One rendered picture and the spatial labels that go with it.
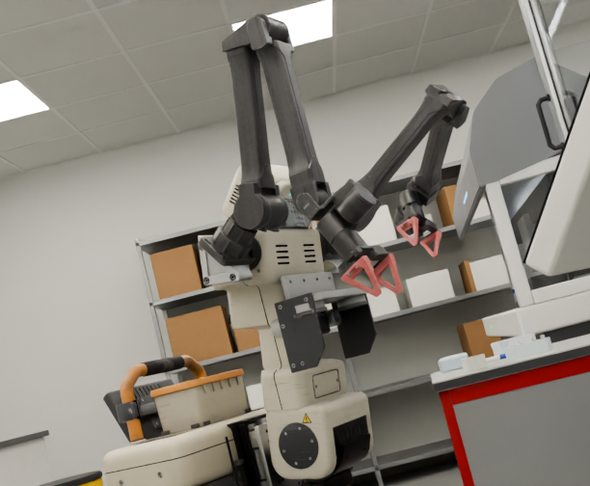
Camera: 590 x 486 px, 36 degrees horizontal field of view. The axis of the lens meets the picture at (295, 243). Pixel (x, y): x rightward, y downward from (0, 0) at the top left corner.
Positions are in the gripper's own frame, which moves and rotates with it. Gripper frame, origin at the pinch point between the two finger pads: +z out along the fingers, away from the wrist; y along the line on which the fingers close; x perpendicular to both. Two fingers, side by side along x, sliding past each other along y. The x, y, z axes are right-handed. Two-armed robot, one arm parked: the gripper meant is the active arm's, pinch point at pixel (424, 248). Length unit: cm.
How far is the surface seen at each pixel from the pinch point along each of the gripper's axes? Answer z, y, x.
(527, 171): -53, -69, 15
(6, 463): -79, -72, -321
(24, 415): -170, -151, -420
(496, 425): 46, -26, -9
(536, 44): -64, -28, 46
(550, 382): 39, -32, 9
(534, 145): -60, -68, 21
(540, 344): 25.0, -36.7, 7.8
